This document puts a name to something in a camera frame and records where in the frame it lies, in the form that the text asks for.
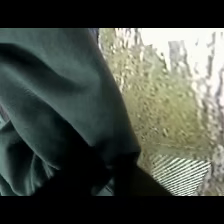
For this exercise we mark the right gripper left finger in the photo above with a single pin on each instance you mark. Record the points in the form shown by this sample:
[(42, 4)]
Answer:
[(78, 182)]

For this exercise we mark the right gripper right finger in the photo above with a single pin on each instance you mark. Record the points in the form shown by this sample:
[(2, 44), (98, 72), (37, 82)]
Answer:
[(138, 183)]

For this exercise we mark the dark green garment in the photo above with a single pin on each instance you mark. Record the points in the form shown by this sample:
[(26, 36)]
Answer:
[(60, 93)]

